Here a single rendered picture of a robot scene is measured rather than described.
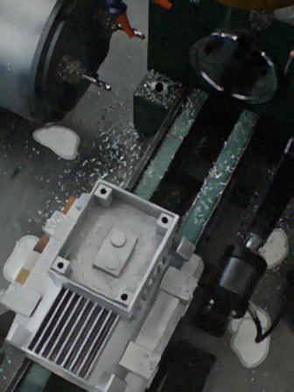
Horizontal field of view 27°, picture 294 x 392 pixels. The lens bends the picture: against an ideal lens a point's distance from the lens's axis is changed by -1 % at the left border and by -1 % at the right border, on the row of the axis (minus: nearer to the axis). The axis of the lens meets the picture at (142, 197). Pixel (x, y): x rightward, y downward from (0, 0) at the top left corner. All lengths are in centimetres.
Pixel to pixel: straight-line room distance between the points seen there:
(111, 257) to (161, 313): 10
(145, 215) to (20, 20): 30
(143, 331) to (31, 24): 41
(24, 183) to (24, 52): 33
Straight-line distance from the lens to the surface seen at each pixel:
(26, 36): 81
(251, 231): 79
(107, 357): 69
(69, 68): 85
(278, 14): 83
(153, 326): 71
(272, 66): 88
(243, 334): 99
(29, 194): 107
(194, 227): 91
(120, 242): 66
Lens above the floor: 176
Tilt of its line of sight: 67 degrees down
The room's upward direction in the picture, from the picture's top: 1 degrees clockwise
